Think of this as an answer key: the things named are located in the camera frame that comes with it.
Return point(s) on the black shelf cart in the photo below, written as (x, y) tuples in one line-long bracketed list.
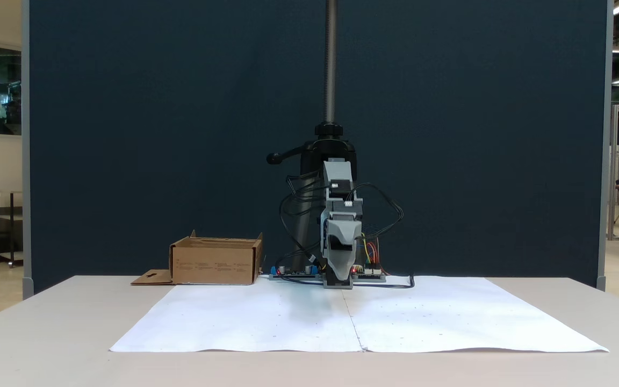
[(6, 226)]

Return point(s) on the white paper sheet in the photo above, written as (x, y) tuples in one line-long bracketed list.
[(465, 317), (245, 317)]

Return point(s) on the brown cardboard box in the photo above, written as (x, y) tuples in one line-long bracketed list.
[(213, 263)]

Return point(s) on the dark blue partition panel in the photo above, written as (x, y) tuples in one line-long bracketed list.
[(153, 107)]

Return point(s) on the blue circuit board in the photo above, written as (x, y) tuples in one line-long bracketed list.
[(293, 273)]

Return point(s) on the framed wall window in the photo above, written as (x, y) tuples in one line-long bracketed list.
[(6, 91)]

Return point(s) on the black camera stand pole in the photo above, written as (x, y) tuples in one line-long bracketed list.
[(331, 64)]

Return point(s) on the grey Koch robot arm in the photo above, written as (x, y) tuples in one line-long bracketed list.
[(339, 183)]

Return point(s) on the grey ribbed moving gripper finger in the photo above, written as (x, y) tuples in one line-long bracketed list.
[(343, 228)]

